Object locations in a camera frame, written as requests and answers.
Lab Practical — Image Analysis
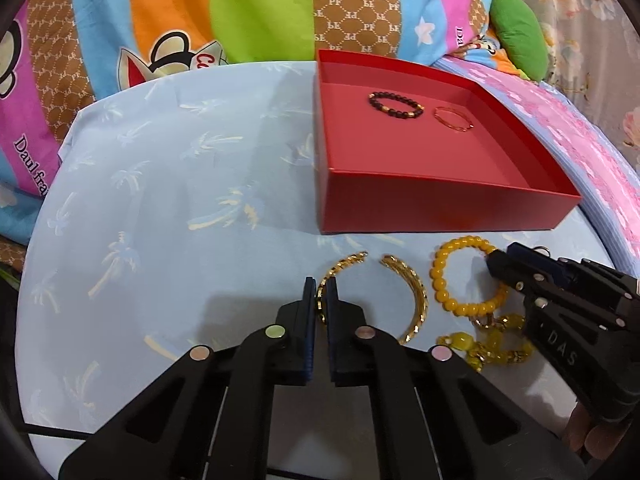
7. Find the pink floral pillow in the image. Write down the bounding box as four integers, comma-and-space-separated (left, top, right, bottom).
435, 52, 640, 286

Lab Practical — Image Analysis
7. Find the yellow oval bead bracelet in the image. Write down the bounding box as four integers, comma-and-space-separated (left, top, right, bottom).
439, 312, 535, 373

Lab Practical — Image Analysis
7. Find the colourful cartoon blanket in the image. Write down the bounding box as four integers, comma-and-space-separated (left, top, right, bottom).
0, 0, 516, 281

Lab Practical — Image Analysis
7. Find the green pillow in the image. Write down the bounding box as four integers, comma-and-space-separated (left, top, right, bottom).
489, 0, 548, 82

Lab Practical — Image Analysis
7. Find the person's right hand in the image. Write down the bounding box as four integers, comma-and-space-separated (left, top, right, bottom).
565, 402, 630, 461

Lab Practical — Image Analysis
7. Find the thin gold bangle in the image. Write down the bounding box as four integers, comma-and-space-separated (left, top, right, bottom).
433, 106, 475, 133

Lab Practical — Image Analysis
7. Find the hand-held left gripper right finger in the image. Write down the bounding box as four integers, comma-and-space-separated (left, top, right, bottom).
322, 277, 589, 480

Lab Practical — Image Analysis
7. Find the black cable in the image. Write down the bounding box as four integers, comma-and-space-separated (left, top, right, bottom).
20, 422, 88, 443

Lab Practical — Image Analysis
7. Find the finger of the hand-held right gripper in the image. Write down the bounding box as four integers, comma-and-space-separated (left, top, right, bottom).
487, 250, 551, 311
507, 242, 639, 301

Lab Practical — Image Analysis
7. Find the gold cuff bangle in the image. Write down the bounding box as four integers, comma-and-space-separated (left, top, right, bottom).
316, 251, 429, 346

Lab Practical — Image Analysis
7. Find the red cardboard box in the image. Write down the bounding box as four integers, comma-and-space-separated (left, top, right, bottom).
313, 49, 583, 235

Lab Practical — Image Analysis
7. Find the dark bead bracelet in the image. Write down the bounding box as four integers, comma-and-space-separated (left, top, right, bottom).
368, 91, 425, 120

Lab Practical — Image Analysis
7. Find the floral curtain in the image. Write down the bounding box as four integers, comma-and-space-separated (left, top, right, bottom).
515, 0, 640, 166

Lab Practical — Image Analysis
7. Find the yellow round bead bracelet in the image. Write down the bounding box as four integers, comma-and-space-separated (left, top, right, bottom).
432, 236, 511, 317

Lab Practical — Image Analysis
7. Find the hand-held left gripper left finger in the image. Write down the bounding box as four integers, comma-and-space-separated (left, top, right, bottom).
59, 276, 318, 480

